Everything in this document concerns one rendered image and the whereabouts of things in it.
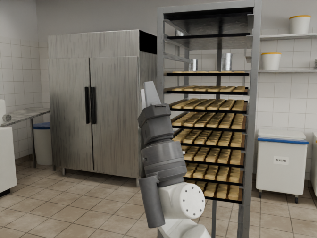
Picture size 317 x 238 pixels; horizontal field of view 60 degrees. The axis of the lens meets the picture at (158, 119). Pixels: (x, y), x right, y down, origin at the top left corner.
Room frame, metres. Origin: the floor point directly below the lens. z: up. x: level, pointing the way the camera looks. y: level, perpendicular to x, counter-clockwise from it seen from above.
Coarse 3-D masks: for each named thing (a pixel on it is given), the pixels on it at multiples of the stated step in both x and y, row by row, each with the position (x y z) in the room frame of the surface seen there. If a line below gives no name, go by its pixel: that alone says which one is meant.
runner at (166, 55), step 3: (165, 54) 1.43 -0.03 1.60; (168, 54) 1.49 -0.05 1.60; (171, 54) 1.54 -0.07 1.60; (165, 57) 1.43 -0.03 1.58; (168, 57) 1.49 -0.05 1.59; (171, 57) 1.54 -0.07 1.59; (174, 57) 1.60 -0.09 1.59; (177, 57) 1.67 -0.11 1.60; (180, 57) 1.74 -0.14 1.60; (177, 60) 1.62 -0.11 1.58; (180, 60) 1.63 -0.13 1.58; (183, 60) 1.81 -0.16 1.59; (186, 60) 1.90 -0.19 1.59; (189, 60) 1.99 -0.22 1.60; (189, 63) 1.98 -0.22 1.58; (192, 63) 1.98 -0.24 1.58
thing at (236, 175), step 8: (192, 168) 1.51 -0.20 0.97; (200, 168) 1.50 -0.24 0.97; (208, 168) 1.55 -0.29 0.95; (216, 168) 1.50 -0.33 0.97; (224, 168) 1.50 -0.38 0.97; (232, 168) 1.50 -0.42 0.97; (184, 176) 1.40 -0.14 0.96; (192, 176) 1.42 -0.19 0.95; (200, 176) 1.38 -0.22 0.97; (208, 176) 1.37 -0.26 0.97; (216, 176) 1.42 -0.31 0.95; (224, 176) 1.37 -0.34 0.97; (232, 176) 1.38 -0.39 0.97; (240, 176) 1.42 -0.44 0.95
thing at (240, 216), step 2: (240, 206) 1.44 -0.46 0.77; (242, 206) 1.44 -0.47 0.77; (240, 208) 1.42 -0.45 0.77; (242, 208) 1.42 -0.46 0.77; (240, 210) 1.40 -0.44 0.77; (242, 210) 1.40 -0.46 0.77; (238, 212) 1.37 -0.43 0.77; (240, 212) 1.37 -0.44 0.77; (242, 212) 1.37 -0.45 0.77; (238, 214) 1.35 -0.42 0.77; (240, 214) 1.35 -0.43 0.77; (242, 214) 1.35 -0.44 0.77; (238, 216) 1.33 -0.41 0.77; (240, 216) 1.33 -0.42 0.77; (242, 216) 1.33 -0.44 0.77; (238, 218) 1.31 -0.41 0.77; (240, 218) 1.31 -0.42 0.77; (242, 218) 1.31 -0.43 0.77; (238, 220) 1.29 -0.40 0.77; (240, 220) 1.29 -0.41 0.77; (242, 220) 1.29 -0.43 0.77; (240, 222) 1.27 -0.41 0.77; (242, 222) 1.27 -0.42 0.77
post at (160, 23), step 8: (160, 8) 1.40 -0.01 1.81; (160, 16) 1.40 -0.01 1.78; (160, 24) 1.40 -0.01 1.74; (160, 32) 1.40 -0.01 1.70; (160, 40) 1.40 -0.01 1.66; (160, 48) 1.40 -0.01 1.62; (160, 56) 1.40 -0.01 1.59; (160, 64) 1.40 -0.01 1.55; (160, 72) 1.40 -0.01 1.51; (160, 80) 1.40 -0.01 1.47; (160, 88) 1.40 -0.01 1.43; (160, 96) 1.40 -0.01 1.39; (160, 232) 1.40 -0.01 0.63
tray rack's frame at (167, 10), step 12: (252, 0) 1.27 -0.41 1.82; (168, 12) 1.39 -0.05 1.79; (180, 12) 1.38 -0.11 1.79; (192, 12) 1.38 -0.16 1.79; (204, 12) 1.51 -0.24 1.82; (216, 12) 1.51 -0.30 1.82; (228, 12) 1.51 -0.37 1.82; (240, 12) 1.51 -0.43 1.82; (252, 12) 1.51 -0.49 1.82; (216, 96) 1.94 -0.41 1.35; (216, 204) 1.93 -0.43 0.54
